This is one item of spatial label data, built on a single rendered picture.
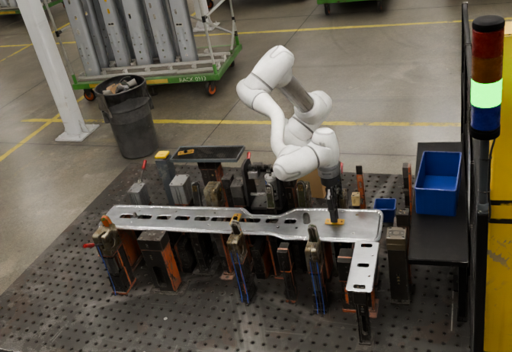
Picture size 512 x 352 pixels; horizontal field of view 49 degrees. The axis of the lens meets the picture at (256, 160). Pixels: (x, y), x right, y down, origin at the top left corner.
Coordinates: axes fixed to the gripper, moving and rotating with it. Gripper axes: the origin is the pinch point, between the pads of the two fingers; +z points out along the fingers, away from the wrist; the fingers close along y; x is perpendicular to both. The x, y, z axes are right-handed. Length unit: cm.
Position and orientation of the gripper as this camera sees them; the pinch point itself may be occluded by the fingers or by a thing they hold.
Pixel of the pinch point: (334, 213)
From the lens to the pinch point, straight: 250.3
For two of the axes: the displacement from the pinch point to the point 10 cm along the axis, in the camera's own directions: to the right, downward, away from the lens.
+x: 9.5, 0.0, -3.2
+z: 1.7, 8.5, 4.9
